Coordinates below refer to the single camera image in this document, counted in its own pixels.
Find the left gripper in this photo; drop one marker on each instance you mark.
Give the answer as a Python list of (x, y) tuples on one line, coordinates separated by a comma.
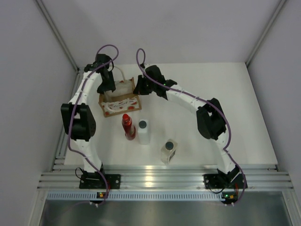
[(110, 86)]

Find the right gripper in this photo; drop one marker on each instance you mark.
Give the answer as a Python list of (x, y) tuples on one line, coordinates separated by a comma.
[(139, 90)]

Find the burlap watermelon canvas bag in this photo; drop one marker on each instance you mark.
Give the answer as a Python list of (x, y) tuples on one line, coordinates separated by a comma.
[(123, 99)]

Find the white bottle grey cap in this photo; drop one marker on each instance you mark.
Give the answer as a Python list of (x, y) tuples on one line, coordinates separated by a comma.
[(143, 132)]

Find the red liquid bottle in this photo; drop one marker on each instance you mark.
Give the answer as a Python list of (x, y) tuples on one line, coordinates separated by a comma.
[(128, 127)]

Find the clear square bottle black label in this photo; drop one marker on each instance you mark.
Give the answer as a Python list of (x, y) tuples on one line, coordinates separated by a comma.
[(168, 151)]

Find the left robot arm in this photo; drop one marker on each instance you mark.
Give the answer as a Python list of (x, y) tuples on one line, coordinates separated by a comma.
[(80, 124)]

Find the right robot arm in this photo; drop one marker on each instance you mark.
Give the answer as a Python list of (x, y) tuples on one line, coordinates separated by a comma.
[(211, 122)]

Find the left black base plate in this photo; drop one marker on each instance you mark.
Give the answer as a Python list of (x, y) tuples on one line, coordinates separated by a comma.
[(113, 181)]

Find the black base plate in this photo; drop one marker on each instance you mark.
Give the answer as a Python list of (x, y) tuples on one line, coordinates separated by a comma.
[(211, 181), (113, 181)]

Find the aluminium mounting rail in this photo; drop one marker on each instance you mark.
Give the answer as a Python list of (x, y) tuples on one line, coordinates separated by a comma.
[(259, 178)]

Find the left aluminium frame post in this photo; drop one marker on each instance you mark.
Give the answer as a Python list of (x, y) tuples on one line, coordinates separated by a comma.
[(55, 31)]

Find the aluminium frame post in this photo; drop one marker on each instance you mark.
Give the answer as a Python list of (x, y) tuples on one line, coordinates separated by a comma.
[(55, 31), (268, 26)]

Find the slotted cable duct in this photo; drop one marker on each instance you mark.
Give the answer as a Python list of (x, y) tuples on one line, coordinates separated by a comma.
[(136, 196)]

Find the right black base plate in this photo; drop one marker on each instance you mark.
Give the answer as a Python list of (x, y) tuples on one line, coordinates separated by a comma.
[(211, 181)]

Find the right aluminium frame post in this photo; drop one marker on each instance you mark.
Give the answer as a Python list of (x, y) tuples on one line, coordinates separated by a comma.
[(268, 26)]

